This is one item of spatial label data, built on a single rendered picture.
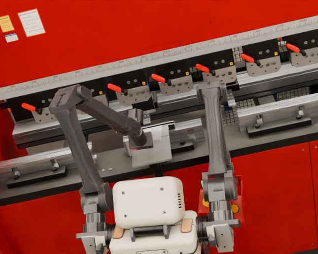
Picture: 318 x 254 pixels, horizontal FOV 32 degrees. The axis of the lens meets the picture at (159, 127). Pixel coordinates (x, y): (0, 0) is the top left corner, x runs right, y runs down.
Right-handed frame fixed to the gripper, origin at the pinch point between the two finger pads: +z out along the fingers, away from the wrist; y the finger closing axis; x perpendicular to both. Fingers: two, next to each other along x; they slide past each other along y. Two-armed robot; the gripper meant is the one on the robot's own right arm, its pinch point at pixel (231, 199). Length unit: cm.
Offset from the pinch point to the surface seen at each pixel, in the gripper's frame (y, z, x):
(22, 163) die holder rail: 25, -11, 101
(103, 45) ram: 46, -59, 45
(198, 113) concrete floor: 163, 128, 40
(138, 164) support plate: 11.2, -17.7, 38.6
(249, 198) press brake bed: 18.6, 31.0, -5.0
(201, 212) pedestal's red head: -5.1, 0.8, 13.7
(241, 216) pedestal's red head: -3.8, 9.0, -3.0
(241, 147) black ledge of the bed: 27.5, 0.0, -5.3
